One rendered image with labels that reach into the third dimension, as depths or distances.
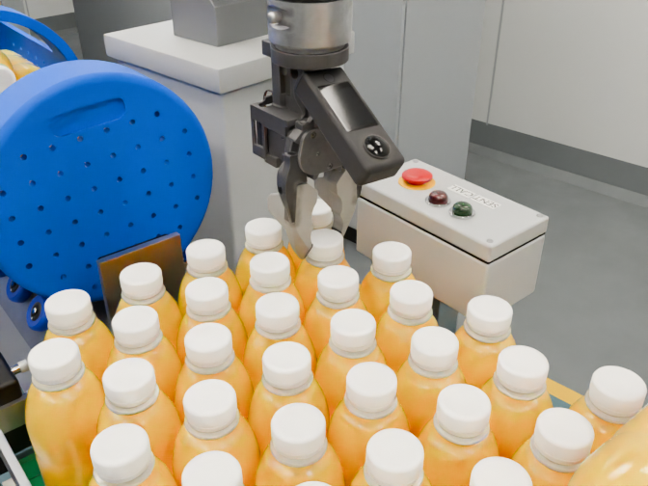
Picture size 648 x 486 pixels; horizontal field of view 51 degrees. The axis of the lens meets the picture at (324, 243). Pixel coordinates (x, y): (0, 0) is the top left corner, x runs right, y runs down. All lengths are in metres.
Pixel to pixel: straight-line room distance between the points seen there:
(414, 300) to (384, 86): 1.84
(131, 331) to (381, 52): 1.91
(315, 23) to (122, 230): 0.38
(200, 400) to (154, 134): 0.40
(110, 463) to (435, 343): 0.26
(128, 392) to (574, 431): 0.32
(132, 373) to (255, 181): 0.69
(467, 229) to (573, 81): 2.79
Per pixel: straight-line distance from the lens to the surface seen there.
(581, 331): 2.49
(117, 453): 0.49
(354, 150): 0.57
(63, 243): 0.83
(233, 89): 1.09
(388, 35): 2.36
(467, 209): 0.73
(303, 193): 0.64
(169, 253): 0.81
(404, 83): 2.39
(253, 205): 1.20
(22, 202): 0.79
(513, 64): 3.59
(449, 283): 0.75
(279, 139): 0.65
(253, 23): 1.23
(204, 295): 0.62
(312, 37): 0.59
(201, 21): 1.20
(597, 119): 3.47
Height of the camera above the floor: 1.45
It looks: 31 degrees down
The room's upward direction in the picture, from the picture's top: straight up
